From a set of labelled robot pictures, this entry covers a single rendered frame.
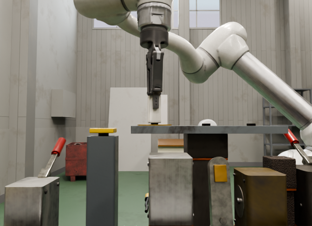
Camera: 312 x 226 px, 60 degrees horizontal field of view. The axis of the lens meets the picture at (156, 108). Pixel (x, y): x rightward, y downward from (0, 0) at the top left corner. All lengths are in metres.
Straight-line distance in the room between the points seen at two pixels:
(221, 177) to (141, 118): 6.73
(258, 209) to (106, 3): 0.60
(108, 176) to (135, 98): 6.73
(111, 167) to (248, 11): 8.27
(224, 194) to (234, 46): 0.79
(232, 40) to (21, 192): 0.96
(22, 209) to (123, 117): 6.76
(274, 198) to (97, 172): 0.39
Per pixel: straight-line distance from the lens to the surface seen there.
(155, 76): 0.65
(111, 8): 0.78
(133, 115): 7.24
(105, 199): 0.70
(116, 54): 8.06
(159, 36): 0.69
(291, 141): 0.75
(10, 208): 0.56
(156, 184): 0.49
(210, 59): 1.19
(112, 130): 0.68
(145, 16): 0.71
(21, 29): 5.04
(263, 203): 0.53
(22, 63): 4.87
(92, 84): 8.02
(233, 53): 1.19
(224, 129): 0.65
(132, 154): 7.03
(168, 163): 0.48
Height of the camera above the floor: 1.17
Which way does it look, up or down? 3 degrees up
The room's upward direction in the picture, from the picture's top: straight up
